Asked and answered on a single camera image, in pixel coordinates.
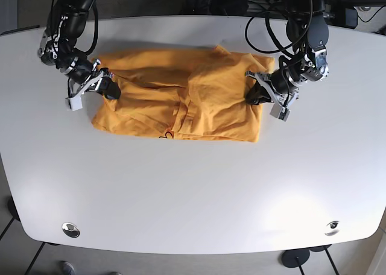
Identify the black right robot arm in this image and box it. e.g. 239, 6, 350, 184
38, 0, 121, 100

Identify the orange T-shirt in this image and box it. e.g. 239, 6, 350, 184
92, 46, 275, 143

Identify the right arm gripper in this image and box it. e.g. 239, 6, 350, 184
65, 66, 121, 100

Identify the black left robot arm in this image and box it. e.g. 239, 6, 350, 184
246, 0, 329, 113

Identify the metal table grommet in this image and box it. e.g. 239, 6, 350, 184
324, 221, 340, 236
62, 222, 80, 238

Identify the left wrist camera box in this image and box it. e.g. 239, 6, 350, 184
270, 104, 291, 121

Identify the black round stand base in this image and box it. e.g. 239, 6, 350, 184
280, 248, 310, 268

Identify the left metal table grommet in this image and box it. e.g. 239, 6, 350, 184
62, 222, 80, 238

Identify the right metal table grommet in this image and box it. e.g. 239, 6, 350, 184
324, 221, 340, 236

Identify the grey sneaker shoe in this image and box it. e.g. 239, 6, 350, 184
60, 261, 76, 275

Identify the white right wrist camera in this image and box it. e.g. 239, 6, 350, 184
66, 96, 83, 111

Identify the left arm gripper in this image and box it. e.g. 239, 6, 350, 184
245, 68, 302, 108

